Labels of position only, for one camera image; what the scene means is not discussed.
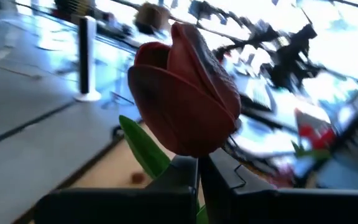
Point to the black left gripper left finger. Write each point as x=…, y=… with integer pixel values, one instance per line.
x=120, y=207

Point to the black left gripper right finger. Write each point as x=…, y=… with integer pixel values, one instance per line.
x=291, y=207

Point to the dark red artificial tulip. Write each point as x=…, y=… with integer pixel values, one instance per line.
x=182, y=102

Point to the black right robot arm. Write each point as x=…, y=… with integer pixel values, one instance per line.
x=357, y=119

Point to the white pole stand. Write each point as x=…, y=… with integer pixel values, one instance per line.
x=91, y=56

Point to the brown box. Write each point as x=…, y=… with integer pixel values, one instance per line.
x=152, y=15

